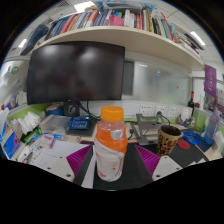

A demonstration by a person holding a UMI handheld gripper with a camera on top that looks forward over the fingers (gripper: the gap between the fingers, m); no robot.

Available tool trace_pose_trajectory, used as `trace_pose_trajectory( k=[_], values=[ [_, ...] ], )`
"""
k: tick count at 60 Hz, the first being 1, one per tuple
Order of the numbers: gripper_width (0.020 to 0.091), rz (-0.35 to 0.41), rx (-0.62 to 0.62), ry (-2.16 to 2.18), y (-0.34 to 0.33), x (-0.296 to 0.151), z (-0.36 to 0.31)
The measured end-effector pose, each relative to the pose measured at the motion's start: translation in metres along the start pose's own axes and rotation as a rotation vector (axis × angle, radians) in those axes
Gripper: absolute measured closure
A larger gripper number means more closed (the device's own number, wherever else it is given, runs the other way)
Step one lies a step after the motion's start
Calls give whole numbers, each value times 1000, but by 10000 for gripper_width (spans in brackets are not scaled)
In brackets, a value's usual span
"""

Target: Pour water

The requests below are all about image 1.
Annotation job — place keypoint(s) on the small blue box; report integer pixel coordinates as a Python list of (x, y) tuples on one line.
[(80, 123)]

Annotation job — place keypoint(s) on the white tissue pile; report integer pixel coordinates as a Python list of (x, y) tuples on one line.
[(26, 121)]

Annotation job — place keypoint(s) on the floral yellow mug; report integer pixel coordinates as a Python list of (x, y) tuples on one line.
[(166, 143)]

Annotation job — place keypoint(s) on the purple pennant flag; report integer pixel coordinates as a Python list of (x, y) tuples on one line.
[(210, 80)]

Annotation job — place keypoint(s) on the black computer monitor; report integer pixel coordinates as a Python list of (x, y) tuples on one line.
[(76, 71)]

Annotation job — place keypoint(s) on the purple water bottle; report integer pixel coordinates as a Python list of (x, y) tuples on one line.
[(211, 128)]

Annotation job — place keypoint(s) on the group photo poster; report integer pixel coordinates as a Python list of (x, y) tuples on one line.
[(218, 101)]

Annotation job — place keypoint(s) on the orange-capped drink bottle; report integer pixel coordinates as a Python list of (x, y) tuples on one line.
[(110, 146)]

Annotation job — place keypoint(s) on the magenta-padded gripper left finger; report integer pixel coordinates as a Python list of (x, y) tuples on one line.
[(78, 160)]

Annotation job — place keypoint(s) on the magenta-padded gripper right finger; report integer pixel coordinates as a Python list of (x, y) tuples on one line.
[(150, 160)]

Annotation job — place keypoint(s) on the white wall socket strip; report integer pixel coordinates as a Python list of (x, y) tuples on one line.
[(156, 110)]

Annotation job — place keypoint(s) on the black desk mat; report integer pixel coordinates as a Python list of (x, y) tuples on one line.
[(186, 156)]

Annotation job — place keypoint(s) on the white paper sheet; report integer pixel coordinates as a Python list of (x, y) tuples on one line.
[(63, 150)]

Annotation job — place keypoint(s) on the grey metal laptop stand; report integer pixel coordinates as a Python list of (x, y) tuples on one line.
[(146, 125)]

